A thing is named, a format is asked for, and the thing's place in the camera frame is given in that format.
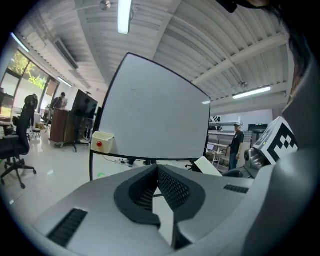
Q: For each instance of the black head-worn camera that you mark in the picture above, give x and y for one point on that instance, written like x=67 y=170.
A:
x=228 y=5

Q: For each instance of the black screen on wheeled stand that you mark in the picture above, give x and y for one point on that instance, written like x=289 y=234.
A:
x=83 y=105

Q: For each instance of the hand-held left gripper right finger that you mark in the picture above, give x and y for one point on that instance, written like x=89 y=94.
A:
x=207 y=200

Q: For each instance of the person's grey shirt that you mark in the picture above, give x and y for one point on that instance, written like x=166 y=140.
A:
x=295 y=200

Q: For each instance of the ceiling air vent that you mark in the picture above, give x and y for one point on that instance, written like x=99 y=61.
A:
x=66 y=53

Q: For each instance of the white whiteboard eraser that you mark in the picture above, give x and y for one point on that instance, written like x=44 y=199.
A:
x=206 y=166

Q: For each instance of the red round magnet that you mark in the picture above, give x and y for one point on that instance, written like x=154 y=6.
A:
x=99 y=144

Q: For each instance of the grey metal shelf rack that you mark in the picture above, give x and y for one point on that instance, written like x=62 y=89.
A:
x=221 y=135

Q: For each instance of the white plastic marker tray box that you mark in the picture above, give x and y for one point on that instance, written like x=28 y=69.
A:
x=105 y=142

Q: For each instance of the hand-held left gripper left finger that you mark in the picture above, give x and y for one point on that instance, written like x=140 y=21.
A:
x=105 y=215

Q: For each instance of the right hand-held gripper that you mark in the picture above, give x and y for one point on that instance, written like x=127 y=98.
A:
x=277 y=140

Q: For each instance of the silver ceiling dome fixture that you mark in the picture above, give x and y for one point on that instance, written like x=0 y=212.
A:
x=105 y=4

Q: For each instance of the ceiling tube light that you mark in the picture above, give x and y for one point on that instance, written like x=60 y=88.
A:
x=124 y=15
x=64 y=81
x=19 y=42
x=251 y=92

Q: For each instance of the black mesh office chair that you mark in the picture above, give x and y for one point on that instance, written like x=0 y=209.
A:
x=20 y=140

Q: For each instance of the white whiteboard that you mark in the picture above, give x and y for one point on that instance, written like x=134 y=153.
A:
x=155 y=112

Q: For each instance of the black round stool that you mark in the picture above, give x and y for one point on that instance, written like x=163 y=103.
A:
x=36 y=132

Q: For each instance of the brown wooden podium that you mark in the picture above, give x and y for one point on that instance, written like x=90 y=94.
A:
x=58 y=126

